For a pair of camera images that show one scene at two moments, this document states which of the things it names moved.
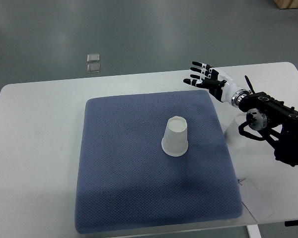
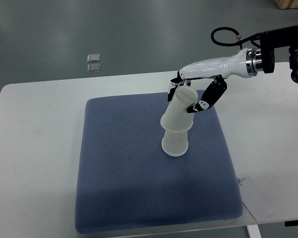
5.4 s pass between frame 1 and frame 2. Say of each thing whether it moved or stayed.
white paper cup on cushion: stayed
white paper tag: stayed
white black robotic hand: moved
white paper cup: moved
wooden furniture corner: stayed
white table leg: stayed
